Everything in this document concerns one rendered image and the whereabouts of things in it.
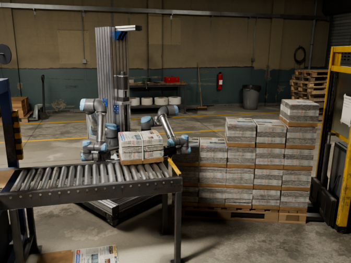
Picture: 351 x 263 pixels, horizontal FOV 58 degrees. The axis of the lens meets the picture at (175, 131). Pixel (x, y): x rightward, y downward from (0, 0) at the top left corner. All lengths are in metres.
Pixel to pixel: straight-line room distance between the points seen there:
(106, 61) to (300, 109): 2.05
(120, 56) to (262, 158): 1.85
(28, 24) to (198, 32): 4.80
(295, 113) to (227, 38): 7.37
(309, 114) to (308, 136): 0.23
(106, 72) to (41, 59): 6.30
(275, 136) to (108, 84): 1.82
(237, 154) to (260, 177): 0.34
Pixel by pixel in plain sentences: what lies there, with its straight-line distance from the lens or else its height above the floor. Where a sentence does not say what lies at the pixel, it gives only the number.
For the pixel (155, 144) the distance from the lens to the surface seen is 2.82.
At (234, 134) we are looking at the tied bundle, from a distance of 3.28.
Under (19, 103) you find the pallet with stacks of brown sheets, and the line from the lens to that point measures 8.83.
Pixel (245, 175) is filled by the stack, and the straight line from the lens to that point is 3.42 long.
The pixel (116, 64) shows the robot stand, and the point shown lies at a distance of 3.50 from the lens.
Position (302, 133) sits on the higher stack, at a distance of 3.40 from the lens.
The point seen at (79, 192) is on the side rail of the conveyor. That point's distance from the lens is 2.49.
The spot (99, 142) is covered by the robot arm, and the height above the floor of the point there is 0.97.
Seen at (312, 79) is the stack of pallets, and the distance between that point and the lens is 9.40.
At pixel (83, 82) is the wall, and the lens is 9.66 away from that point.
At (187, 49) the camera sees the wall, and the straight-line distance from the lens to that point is 10.04.
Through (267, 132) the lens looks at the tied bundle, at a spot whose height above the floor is 0.99.
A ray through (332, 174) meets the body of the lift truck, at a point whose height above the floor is 0.41.
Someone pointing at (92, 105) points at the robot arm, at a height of 1.30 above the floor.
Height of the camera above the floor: 1.78
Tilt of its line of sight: 14 degrees down
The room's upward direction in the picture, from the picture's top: straight up
